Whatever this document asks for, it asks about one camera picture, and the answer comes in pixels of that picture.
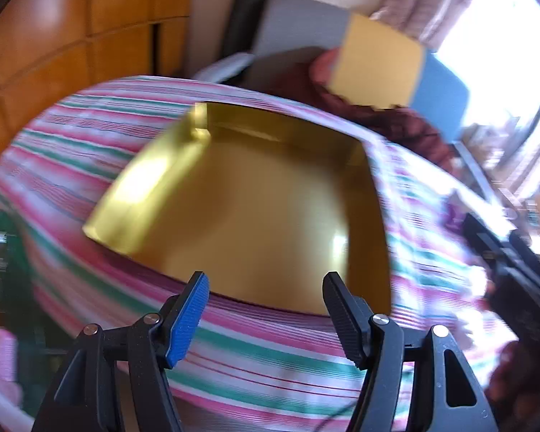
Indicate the striped tablecloth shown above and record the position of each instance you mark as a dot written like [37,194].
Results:
[72,153]

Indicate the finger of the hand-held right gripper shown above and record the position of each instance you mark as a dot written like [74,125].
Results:
[477,234]

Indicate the maroon puffer jacket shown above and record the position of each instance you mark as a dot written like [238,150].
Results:
[387,121]

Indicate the bright window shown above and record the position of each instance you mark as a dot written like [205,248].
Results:
[499,31]

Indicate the wooden cabinet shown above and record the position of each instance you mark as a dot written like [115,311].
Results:
[72,31]

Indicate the gold rectangular box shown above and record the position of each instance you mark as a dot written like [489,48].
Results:
[252,198]

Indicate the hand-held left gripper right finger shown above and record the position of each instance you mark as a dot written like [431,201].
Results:
[346,319]

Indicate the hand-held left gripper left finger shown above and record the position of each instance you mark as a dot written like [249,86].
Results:
[189,319]

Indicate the beige patterned curtain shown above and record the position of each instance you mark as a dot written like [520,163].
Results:
[423,4]

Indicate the black cushion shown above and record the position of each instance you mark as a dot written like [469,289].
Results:
[247,9]

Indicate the grey yellow blue armchair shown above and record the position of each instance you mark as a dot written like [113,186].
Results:
[297,22]

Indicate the pink cloth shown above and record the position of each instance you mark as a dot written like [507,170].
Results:
[0,360]

